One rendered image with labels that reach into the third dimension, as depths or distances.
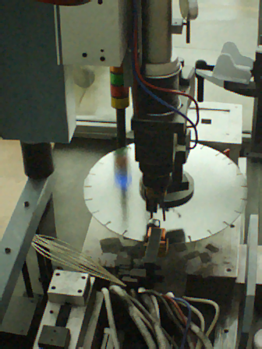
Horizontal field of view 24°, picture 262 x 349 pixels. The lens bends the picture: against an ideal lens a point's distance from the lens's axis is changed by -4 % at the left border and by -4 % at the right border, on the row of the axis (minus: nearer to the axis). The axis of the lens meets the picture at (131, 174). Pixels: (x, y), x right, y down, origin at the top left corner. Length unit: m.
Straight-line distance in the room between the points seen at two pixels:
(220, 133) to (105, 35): 0.75
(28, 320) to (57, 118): 0.44
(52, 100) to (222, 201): 0.48
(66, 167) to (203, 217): 0.57
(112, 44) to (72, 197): 0.80
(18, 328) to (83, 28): 0.60
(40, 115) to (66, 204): 0.66
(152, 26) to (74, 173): 0.84
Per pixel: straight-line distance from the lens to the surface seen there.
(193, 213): 1.23
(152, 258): 1.10
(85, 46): 0.86
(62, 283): 1.19
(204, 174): 1.33
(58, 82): 0.90
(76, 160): 1.72
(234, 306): 1.32
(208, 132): 1.55
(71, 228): 1.51
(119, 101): 1.49
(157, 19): 0.90
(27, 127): 0.96
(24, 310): 1.23
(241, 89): 1.00
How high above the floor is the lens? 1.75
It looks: 37 degrees down
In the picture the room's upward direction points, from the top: 2 degrees counter-clockwise
